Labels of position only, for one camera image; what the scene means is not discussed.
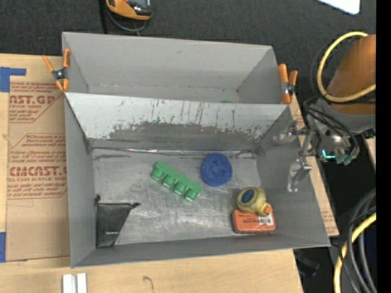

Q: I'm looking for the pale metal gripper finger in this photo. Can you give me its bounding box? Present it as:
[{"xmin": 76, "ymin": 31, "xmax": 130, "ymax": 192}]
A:
[
  {"xmin": 272, "ymin": 121, "xmax": 302, "ymax": 147},
  {"xmin": 286, "ymin": 157, "xmax": 313, "ymax": 193}
]

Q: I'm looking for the blue round sponge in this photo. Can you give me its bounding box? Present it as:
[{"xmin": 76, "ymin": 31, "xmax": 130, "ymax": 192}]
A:
[{"xmin": 200, "ymin": 152, "xmax": 233, "ymax": 187}]

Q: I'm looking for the brown cardboard board red print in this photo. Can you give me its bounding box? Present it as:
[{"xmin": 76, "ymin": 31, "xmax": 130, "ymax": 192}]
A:
[{"xmin": 0, "ymin": 52, "xmax": 340, "ymax": 262}]

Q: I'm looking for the yellow round bottle orange cap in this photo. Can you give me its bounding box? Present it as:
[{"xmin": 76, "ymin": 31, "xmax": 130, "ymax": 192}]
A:
[{"xmin": 235, "ymin": 186, "xmax": 273, "ymax": 217}]

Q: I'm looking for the grey metal bin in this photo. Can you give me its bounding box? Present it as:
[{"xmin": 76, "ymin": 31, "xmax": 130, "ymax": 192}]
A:
[{"xmin": 62, "ymin": 31, "xmax": 332, "ymax": 269}]

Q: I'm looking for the green block with four cylinders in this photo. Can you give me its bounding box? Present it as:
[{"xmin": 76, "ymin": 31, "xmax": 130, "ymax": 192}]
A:
[{"xmin": 150, "ymin": 161, "xmax": 204, "ymax": 203}]

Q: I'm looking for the black drawstring pouch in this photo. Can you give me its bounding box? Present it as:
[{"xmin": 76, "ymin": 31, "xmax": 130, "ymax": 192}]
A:
[{"xmin": 94, "ymin": 194, "xmax": 142, "ymax": 249}]

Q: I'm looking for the orange flat box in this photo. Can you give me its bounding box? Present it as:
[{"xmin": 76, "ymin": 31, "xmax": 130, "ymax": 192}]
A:
[{"xmin": 232, "ymin": 209, "xmax": 277, "ymax": 234}]

